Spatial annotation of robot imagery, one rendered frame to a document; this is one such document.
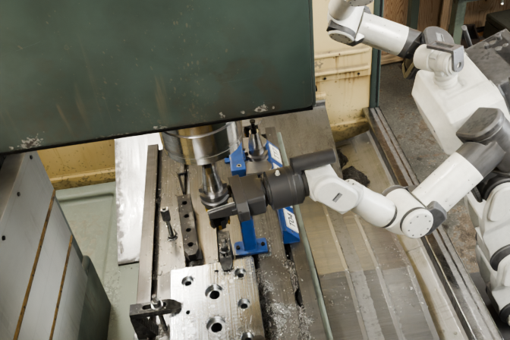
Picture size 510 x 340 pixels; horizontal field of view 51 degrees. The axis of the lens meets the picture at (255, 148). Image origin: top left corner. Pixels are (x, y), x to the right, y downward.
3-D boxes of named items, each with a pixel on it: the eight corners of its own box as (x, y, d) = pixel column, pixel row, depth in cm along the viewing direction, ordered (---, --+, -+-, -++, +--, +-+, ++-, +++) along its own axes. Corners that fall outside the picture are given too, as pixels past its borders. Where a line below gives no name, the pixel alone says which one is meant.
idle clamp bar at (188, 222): (194, 207, 179) (190, 193, 175) (204, 267, 159) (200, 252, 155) (179, 210, 178) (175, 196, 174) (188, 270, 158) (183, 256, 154)
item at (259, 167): (270, 160, 146) (270, 158, 145) (273, 173, 142) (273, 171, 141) (245, 164, 146) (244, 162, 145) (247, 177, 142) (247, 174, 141)
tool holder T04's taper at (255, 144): (246, 149, 148) (243, 129, 144) (261, 144, 149) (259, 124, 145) (251, 158, 145) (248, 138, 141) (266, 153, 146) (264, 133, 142)
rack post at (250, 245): (266, 239, 165) (256, 165, 147) (268, 252, 161) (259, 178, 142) (234, 243, 165) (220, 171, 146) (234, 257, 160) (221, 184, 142)
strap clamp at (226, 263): (233, 254, 161) (227, 220, 152) (237, 291, 151) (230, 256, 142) (222, 256, 161) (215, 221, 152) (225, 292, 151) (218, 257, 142)
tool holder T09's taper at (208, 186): (201, 184, 115) (196, 159, 111) (221, 179, 116) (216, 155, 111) (203, 197, 112) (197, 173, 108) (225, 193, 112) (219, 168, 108)
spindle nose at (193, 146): (155, 130, 110) (142, 80, 103) (229, 109, 114) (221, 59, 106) (173, 177, 98) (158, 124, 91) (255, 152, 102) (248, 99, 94)
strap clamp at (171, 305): (187, 321, 145) (177, 287, 136) (187, 332, 142) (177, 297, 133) (139, 328, 145) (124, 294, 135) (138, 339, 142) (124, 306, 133)
